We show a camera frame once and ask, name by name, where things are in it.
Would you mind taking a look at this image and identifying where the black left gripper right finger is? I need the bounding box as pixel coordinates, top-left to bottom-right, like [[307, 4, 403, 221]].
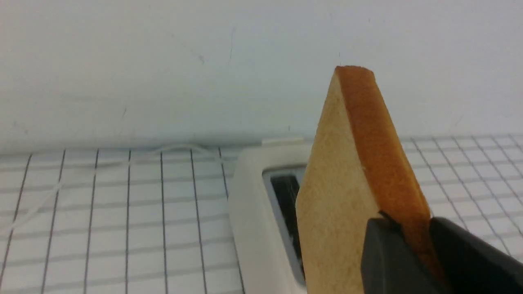
[[429, 216, 523, 294]]

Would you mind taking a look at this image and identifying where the white grid tablecloth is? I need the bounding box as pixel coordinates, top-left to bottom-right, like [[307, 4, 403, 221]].
[[1, 135, 522, 294]]

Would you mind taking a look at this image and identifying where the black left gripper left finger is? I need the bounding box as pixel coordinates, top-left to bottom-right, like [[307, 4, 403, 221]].
[[360, 211, 449, 294]]

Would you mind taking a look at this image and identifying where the cream white toaster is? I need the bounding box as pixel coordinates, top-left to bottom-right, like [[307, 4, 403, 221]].
[[228, 139, 312, 294]]

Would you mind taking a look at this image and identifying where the white power cord with plug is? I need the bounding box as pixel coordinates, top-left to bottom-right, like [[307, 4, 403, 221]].
[[0, 143, 229, 237]]

